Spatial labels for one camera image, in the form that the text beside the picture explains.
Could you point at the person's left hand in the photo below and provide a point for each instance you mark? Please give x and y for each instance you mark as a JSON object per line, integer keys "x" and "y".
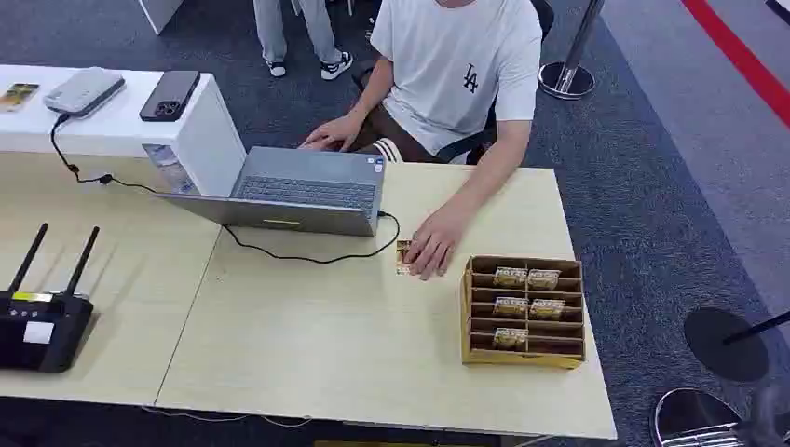
{"x": 435, "y": 242}

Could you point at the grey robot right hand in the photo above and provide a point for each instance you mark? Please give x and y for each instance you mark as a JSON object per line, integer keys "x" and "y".
{"x": 768, "y": 419}

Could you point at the person's right hand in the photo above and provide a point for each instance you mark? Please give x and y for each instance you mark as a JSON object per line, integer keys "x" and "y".
{"x": 336, "y": 131}

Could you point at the gold card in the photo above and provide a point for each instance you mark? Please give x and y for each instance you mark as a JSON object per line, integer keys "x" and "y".
{"x": 402, "y": 259}
{"x": 510, "y": 307}
{"x": 510, "y": 277}
{"x": 510, "y": 339}
{"x": 544, "y": 279}
{"x": 17, "y": 96}
{"x": 547, "y": 309}

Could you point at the grey laptop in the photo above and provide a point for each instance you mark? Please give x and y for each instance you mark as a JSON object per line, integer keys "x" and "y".
{"x": 308, "y": 185}

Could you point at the chrome round base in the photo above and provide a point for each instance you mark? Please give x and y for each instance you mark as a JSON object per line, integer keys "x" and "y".
{"x": 691, "y": 416}

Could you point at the black round-base stand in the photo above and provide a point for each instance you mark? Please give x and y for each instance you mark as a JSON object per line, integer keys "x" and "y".
{"x": 725, "y": 355}

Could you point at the standing person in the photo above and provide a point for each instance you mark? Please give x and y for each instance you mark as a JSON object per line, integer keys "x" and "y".
{"x": 271, "y": 31}

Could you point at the seated person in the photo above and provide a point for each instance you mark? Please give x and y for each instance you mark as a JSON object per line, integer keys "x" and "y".
{"x": 450, "y": 74}

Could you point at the white cabinet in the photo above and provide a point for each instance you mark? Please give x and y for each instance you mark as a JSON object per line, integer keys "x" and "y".
{"x": 204, "y": 142}

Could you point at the wooden card box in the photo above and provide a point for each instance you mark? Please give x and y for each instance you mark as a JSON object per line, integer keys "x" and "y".
{"x": 524, "y": 359}

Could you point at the black smartphone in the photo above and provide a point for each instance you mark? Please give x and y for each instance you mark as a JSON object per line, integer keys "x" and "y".
{"x": 171, "y": 94}

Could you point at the chrome stanchion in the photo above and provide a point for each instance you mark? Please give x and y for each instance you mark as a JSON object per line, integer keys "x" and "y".
{"x": 566, "y": 80}

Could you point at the white furniture panel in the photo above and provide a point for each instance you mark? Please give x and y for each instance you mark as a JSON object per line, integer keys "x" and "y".
{"x": 159, "y": 12}

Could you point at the grey flat device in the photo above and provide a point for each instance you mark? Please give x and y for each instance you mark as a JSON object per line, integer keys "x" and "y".
{"x": 83, "y": 91}

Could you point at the black router with antennas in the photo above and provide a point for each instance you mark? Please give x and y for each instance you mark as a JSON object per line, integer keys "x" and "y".
{"x": 46, "y": 333}

